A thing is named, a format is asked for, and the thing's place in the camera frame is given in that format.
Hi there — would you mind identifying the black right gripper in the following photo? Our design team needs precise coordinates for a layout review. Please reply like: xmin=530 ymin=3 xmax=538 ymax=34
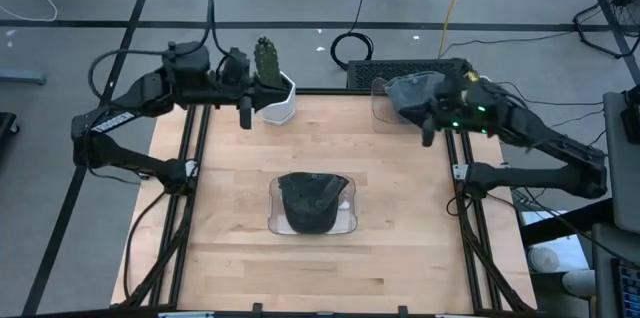
xmin=399 ymin=76 xmax=507 ymax=149

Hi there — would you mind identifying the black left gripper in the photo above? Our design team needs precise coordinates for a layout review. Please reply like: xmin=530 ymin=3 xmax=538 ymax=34
xmin=216 ymin=46 xmax=293 ymax=131

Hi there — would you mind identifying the grey baseball cap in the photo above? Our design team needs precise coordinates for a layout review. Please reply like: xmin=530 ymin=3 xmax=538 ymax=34
xmin=384 ymin=70 xmax=448 ymax=127

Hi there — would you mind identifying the black baseball cap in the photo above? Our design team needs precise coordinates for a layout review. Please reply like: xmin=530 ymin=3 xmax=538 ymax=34
xmin=276 ymin=171 xmax=350 ymax=236

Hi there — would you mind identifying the clear plastic bin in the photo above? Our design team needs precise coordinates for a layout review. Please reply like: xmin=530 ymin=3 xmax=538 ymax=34
xmin=266 ymin=172 xmax=359 ymax=237
xmin=370 ymin=76 xmax=452 ymax=136

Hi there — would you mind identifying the white hexagonal planter pot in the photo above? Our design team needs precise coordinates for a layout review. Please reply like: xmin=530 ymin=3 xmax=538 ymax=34
xmin=259 ymin=69 xmax=298 ymax=127

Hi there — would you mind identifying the black perforated computer case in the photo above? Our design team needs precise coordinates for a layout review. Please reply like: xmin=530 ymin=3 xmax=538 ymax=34
xmin=345 ymin=58 xmax=476 ymax=92

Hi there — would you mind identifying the black metal bar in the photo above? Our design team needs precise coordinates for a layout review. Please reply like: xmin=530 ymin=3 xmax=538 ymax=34
xmin=519 ymin=197 xmax=614 ymax=247

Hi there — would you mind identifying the white roll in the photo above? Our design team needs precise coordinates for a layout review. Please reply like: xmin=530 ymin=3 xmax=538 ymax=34
xmin=561 ymin=268 xmax=598 ymax=299
xmin=526 ymin=246 xmax=562 ymax=275

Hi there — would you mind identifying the black desk device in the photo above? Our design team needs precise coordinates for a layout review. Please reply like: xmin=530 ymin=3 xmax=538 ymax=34
xmin=619 ymin=84 xmax=640 ymax=146

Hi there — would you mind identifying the grey metal foot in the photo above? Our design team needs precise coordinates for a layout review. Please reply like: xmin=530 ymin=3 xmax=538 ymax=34
xmin=0 ymin=68 xmax=48 ymax=86

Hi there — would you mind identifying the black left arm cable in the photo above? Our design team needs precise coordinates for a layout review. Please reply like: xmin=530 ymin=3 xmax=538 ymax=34
xmin=87 ymin=0 xmax=218 ymax=90

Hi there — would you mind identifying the black coiled floor cable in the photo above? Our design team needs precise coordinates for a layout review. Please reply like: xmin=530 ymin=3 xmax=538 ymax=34
xmin=329 ymin=0 xmax=376 ymax=71

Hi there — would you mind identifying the yellow cable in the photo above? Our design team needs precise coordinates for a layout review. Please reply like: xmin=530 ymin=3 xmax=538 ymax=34
xmin=437 ymin=0 xmax=475 ymax=60

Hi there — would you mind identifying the thin black floor cable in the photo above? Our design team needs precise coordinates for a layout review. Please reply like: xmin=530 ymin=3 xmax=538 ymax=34
xmin=499 ymin=79 xmax=605 ymax=108
xmin=439 ymin=29 xmax=578 ymax=59

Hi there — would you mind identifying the black base cable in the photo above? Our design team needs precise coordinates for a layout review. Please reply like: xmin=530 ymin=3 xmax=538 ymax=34
xmin=122 ymin=188 xmax=174 ymax=302

